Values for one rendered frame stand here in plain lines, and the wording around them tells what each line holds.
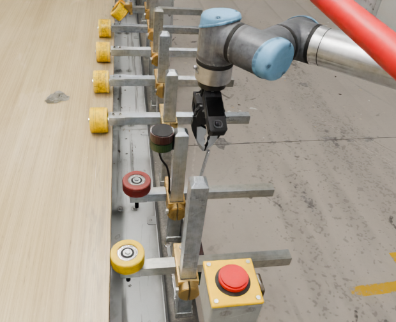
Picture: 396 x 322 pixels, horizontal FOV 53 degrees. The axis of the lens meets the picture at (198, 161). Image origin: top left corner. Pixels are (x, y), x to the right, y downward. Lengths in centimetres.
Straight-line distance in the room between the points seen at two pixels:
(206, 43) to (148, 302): 74
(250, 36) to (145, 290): 78
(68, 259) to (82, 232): 8
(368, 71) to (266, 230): 153
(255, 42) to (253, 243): 151
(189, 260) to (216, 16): 54
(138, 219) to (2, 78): 73
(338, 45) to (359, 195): 190
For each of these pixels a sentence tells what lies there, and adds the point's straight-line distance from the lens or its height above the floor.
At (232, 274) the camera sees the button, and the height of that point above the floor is 123.
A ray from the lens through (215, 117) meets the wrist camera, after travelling 97.
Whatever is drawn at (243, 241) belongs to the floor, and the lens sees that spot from 222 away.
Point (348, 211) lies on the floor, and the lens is 260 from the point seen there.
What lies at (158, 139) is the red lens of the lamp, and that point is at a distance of 97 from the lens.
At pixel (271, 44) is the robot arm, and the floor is 136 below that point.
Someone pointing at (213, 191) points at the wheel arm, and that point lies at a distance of 119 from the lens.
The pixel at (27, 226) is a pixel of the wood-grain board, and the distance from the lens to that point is 107.
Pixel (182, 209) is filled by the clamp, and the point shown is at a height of 87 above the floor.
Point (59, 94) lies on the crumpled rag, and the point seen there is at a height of 92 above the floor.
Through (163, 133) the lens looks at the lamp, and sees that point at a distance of 98.
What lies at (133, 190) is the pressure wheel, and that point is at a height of 90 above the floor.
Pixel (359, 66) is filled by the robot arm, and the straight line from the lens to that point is 91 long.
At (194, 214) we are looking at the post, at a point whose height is 109.
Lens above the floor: 168
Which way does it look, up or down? 39 degrees down
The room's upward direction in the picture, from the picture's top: 7 degrees clockwise
